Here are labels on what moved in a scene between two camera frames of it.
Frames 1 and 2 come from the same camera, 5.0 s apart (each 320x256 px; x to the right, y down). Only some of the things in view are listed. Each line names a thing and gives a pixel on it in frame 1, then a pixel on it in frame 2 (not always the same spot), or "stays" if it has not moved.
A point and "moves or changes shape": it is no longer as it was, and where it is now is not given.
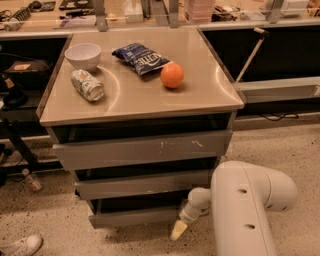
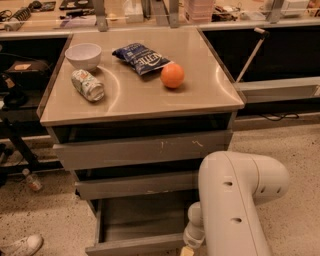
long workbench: x=268 y=49 stays
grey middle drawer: x=142 y=185 stays
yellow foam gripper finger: x=179 y=228 -> x=187 y=251
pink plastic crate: x=199 y=11 stays
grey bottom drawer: x=156 y=210 moves or changes shape
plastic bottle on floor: x=32 y=180 stays
